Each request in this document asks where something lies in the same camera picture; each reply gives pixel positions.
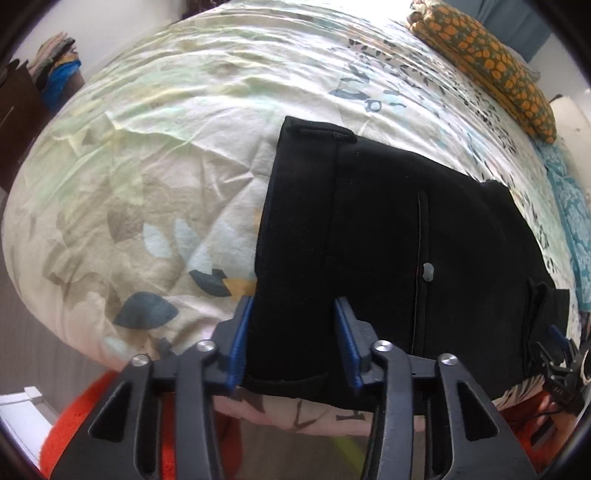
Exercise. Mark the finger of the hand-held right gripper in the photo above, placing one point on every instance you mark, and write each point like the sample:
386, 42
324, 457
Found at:
542, 357
556, 336

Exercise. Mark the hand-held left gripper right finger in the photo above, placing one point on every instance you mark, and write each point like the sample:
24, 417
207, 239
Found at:
346, 341

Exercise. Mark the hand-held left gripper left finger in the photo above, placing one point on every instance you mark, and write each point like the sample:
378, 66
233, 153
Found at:
240, 346

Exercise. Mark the black pants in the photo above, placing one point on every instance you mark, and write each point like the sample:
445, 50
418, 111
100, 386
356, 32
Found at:
392, 230

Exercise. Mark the large teal patterned pillow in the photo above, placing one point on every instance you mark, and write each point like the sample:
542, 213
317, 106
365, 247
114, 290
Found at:
575, 230

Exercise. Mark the small teal patterned pillow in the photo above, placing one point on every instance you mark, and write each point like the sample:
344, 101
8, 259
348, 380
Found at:
551, 157

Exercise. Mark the orange shaggy rug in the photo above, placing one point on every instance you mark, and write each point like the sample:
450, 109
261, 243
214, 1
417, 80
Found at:
74, 415

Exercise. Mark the cream padded headboard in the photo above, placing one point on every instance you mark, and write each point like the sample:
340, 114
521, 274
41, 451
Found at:
572, 117

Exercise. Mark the bed with leaf-print sheet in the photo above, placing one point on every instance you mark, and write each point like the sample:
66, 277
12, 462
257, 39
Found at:
161, 138

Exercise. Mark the white low furniture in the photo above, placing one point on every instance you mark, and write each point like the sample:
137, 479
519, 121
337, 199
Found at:
25, 415

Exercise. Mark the orange floral folded quilt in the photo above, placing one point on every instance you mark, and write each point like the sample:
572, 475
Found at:
498, 60

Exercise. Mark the wide blue curtain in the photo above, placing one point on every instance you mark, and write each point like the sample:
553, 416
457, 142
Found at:
521, 23

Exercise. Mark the dark wooden cabinet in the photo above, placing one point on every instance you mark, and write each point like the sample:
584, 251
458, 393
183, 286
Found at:
18, 120

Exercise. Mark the pile of folded clothes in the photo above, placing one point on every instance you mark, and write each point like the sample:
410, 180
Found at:
57, 69

